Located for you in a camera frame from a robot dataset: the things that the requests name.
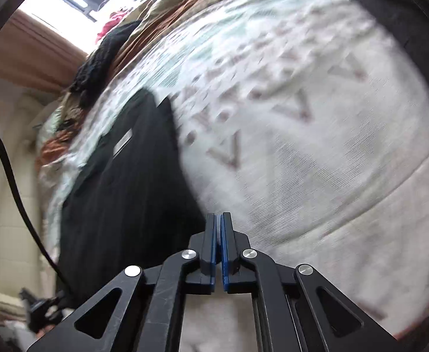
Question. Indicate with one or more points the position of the black knit sweater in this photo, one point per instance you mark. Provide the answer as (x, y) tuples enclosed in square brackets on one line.
[(100, 58)]

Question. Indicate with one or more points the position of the black folded garment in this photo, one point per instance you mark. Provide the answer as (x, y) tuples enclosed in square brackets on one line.
[(394, 14)]

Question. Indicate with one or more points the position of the orange-brown duvet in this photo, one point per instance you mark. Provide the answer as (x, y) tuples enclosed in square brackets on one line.
[(163, 18)]

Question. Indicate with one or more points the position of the red cloth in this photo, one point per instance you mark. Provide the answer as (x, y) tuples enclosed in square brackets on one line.
[(111, 22)]

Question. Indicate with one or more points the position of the black button jacket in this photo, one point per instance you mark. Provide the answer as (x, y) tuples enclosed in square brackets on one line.
[(126, 198)]

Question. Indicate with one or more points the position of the cream padded headboard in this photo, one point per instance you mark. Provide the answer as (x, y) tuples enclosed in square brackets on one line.
[(1, 209)]

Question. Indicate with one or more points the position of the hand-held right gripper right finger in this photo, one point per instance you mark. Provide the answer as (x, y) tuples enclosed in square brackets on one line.
[(226, 242)]

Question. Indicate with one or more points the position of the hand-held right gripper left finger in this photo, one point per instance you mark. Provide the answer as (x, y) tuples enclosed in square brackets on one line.
[(214, 242)]

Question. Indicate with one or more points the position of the pink curtain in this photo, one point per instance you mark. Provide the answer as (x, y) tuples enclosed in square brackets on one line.
[(27, 55)]

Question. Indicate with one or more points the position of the patterned white blanket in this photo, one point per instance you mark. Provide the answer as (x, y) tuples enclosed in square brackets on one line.
[(309, 154)]

